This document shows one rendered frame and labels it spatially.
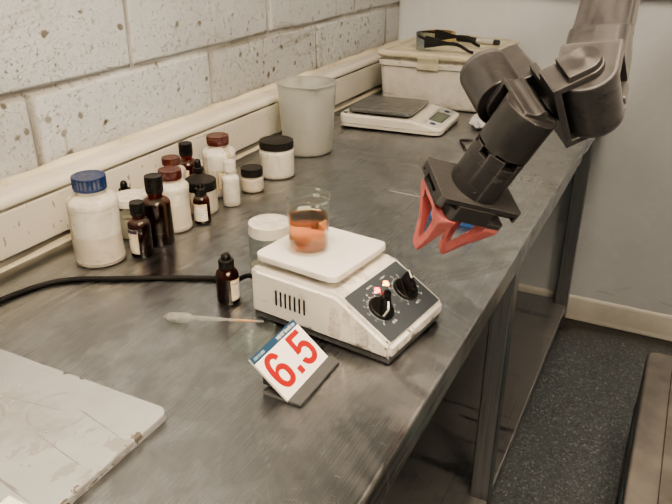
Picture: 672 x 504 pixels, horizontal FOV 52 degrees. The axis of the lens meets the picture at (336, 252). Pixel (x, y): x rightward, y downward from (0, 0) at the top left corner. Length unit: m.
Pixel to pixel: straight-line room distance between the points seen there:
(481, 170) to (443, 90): 1.18
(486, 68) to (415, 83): 1.17
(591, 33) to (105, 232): 0.67
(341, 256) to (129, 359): 0.27
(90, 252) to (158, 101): 0.40
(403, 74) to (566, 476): 1.10
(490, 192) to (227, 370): 0.34
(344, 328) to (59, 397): 0.31
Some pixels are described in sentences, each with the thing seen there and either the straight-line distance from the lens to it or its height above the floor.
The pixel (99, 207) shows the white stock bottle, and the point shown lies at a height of 0.84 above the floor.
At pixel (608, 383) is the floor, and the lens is 2.17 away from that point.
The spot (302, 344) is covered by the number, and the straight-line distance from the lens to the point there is 0.77.
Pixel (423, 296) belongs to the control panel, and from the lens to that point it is 0.84.
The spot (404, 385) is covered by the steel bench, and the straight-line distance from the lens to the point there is 0.75.
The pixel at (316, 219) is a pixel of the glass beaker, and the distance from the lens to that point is 0.80.
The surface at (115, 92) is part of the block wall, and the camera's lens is 1.25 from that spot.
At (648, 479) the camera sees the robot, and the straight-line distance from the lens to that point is 1.32.
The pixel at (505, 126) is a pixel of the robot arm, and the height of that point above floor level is 1.02.
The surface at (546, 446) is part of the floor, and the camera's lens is 1.89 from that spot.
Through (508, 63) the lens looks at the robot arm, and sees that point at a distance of 0.76.
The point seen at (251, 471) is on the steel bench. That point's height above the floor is 0.75.
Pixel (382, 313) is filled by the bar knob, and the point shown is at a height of 0.80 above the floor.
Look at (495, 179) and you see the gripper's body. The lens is 0.71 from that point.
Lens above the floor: 1.19
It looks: 25 degrees down
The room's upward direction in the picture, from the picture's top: straight up
